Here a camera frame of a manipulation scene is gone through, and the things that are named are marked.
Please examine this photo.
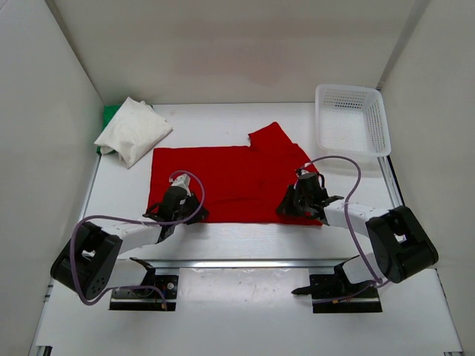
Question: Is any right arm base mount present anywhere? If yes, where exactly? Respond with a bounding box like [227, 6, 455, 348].
[291, 259, 383, 314]

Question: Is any green t shirt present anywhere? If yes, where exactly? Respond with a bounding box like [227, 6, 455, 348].
[95, 105, 122, 155]

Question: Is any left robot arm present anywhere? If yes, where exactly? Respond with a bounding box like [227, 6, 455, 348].
[50, 183, 209, 306]

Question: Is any white t shirt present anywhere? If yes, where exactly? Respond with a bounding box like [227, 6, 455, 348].
[94, 97, 173, 169]

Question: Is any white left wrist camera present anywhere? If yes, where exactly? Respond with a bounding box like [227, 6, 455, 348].
[169, 174, 191, 196]

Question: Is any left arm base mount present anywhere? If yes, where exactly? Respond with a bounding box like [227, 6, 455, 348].
[109, 257, 179, 312]

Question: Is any white plastic basket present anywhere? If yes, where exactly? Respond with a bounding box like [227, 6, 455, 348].
[315, 84, 392, 158]

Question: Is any aluminium table rail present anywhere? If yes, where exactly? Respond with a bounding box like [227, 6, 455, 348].
[145, 259, 344, 269]

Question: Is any red t shirt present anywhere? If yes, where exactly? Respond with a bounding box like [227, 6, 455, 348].
[148, 122, 320, 226]

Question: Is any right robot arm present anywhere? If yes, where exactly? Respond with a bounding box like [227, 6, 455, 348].
[276, 171, 439, 300]

